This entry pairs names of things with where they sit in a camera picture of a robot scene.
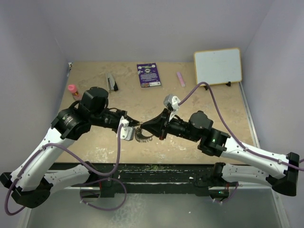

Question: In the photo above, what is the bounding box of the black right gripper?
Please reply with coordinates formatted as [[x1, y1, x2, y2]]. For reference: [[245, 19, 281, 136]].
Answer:
[[141, 108, 200, 143]]

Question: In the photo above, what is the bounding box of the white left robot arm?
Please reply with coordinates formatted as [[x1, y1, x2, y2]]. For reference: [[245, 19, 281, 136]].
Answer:
[[0, 87, 140, 216]]

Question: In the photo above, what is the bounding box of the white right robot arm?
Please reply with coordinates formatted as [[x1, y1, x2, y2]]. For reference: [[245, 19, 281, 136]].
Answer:
[[141, 109, 300, 197]]

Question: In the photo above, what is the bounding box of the grey black stapler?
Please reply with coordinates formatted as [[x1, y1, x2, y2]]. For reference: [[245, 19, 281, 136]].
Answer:
[[106, 73, 119, 92]]

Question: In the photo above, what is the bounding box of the purple printed card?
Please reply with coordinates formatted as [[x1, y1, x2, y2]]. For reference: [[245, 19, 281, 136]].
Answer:
[[137, 63, 162, 88]]

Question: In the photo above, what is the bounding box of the pink eraser stick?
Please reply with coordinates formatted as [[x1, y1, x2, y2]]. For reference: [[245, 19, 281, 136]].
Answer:
[[177, 72, 186, 87]]

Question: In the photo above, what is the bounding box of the pink capped small bottle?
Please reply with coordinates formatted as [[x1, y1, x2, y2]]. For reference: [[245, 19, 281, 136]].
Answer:
[[67, 84, 82, 101]]

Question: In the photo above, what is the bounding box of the small whiteboard on stand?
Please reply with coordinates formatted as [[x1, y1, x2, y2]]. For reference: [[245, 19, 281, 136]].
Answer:
[[194, 47, 243, 86]]

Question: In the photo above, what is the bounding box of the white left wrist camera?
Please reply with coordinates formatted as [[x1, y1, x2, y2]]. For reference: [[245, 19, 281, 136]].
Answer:
[[116, 116, 135, 141]]

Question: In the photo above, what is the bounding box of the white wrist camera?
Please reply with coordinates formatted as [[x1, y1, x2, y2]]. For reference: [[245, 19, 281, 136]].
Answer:
[[163, 94, 181, 122], [116, 116, 135, 141]]

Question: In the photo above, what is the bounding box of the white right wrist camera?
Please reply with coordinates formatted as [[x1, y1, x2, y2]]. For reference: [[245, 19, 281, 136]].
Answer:
[[163, 94, 181, 122]]

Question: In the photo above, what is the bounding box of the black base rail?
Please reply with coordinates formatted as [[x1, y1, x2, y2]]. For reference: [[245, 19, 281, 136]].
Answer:
[[59, 162, 240, 199]]

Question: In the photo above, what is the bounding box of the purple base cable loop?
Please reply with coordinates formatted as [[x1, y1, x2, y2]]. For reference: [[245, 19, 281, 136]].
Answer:
[[79, 175, 128, 211]]

